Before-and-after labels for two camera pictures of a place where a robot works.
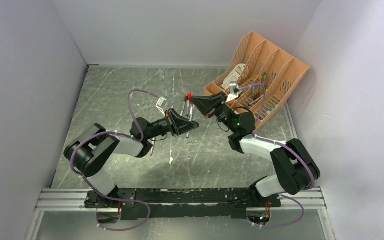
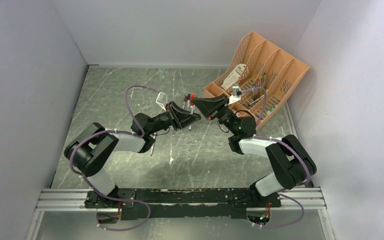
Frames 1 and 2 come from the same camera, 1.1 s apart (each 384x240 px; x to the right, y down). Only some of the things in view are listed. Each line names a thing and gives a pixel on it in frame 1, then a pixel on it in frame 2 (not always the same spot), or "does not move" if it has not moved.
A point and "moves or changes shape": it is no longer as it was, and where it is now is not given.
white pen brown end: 185,98 does not move
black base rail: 183,203 does not move
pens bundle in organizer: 257,92 does not move
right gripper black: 207,104 does not move
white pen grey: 190,117 moves or changes shape
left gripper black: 178,125 → 179,117
